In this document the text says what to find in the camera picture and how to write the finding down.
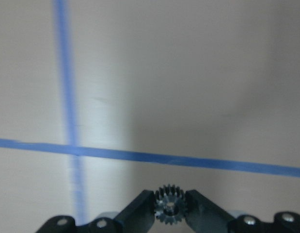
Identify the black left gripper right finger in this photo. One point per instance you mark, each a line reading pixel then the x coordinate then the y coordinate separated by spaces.
pixel 204 216

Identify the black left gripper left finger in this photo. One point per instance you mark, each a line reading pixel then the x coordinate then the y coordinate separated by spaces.
pixel 137 217

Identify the small black bearing gear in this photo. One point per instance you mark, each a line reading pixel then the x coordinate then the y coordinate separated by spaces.
pixel 170 205

